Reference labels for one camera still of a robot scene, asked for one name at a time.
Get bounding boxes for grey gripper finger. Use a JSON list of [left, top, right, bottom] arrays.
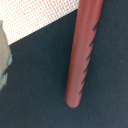
[[0, 20, 12, 91]]

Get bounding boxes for brown sausage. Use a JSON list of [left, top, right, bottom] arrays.
[[65, 0, 103, 108]]

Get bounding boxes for woven white placemat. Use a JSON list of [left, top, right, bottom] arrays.
[[0, 0, 79, 44]]

